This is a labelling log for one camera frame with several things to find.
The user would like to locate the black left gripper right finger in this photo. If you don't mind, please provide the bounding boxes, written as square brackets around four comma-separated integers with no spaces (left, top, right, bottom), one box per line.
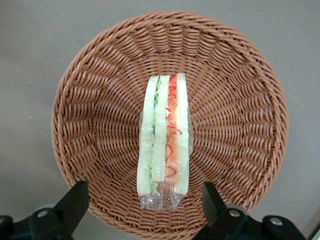
[193,181,306,240]

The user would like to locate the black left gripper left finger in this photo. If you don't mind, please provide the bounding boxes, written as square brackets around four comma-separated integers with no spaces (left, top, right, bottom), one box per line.
[0,180,90,240]

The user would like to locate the triangle sandwich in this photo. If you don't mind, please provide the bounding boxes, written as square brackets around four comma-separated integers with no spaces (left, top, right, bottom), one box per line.
[136,72,194,211]

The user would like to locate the round brown wicker basket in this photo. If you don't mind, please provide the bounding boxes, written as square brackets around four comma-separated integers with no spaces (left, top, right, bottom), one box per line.
[50,10,290,240]

